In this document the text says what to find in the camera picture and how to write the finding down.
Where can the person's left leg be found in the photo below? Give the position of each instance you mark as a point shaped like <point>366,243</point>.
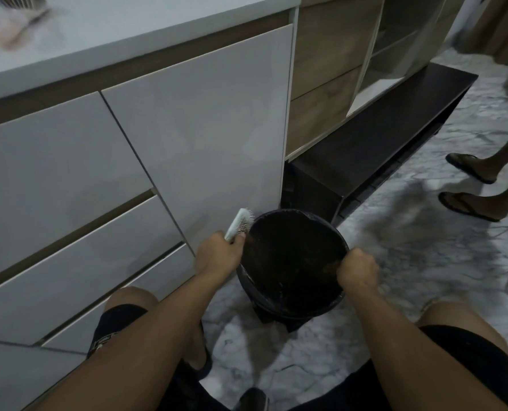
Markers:
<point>127,299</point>

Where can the person's right hand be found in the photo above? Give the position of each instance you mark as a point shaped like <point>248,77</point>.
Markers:
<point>359,269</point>

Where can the brown curtain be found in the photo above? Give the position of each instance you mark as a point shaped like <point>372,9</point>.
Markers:
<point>493,25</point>

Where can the person's left fingers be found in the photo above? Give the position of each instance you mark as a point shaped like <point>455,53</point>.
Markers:
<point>238,243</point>

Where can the black trash bin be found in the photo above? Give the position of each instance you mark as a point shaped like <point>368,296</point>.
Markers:
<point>286,318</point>

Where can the person's right leg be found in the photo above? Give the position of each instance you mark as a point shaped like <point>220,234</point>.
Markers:
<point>455,314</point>

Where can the black bin liner bag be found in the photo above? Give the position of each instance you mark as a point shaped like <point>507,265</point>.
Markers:
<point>292,252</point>

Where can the person's right forearm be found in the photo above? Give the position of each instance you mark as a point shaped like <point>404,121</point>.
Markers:
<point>408,350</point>

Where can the person's left forearm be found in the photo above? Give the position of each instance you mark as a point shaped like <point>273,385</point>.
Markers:
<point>142,338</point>

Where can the dark flip-flop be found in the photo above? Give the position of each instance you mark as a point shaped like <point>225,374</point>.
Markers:
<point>468,166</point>
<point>463,206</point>

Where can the white hairbrush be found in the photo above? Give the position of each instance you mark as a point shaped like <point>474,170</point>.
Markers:
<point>239,222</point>

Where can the wooden shelf unit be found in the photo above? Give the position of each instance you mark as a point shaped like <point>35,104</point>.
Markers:
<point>331,59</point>

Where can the dark low bench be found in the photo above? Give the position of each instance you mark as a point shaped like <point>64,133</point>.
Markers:
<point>386,132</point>

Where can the white cabinet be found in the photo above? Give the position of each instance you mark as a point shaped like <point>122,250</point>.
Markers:
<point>108,166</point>

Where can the large white drawer front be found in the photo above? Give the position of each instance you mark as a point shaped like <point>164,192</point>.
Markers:
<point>52,175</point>

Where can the black sandal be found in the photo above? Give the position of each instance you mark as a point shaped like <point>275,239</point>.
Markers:
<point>204,359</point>

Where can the black shorts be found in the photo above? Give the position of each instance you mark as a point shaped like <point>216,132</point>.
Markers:
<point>472,363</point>

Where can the small white drawer front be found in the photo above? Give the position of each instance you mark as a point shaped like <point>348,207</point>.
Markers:
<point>142,295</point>

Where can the person's right fingers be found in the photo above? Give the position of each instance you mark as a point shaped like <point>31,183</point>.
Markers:
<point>347,264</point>

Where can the person's left hand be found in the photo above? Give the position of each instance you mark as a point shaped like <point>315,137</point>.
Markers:
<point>217,254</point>

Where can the medium white drawer front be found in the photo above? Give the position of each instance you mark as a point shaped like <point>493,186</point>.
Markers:
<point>78,269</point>

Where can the white cabinet door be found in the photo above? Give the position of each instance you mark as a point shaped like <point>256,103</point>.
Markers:
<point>211,136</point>

